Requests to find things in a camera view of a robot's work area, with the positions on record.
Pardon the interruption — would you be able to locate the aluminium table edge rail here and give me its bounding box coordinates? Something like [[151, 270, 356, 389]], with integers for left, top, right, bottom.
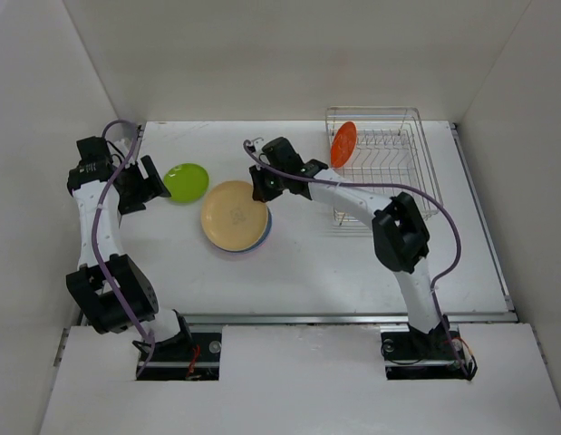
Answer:
[[184, 312, 519, 325]]

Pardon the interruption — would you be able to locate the orange plate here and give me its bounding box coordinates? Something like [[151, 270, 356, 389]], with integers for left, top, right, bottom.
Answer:
[[331, 121, 357, 169]]

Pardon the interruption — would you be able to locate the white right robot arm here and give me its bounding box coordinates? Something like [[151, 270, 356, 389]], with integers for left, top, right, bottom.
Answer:
[[243, 137, 449, 357]]

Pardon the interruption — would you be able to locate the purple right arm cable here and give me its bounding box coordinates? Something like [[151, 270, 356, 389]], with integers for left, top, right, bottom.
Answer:
[[242, 139, 471, 380]]

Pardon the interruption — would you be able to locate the blue plate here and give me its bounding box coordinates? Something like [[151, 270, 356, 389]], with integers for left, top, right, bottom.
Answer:
[[209, 206, 272, 251]]

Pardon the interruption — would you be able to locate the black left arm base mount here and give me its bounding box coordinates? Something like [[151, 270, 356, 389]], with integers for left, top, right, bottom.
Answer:
[[132, 313, 223, 382]]

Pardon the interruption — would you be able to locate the pink plate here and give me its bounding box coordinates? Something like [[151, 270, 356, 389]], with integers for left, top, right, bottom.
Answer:
[[213, 242, 265, 258]]

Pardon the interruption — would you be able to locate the green plate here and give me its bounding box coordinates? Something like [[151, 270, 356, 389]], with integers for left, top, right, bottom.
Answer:
[[163, 163, 209, 204]]

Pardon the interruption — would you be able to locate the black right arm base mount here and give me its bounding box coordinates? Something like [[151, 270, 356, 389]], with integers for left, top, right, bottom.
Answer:
[[381, 325, 478, 381]]

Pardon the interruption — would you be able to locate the beige plate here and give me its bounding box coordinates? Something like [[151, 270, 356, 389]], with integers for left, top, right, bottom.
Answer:
[[200, 180, 272, 253]]

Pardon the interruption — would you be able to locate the wire dish rack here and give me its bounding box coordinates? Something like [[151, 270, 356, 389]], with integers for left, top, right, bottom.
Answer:
[[325, 106, 442, 202]]

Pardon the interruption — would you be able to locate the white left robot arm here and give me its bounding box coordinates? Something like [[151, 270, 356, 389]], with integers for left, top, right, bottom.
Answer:
[[66, 136, 193, 360]]

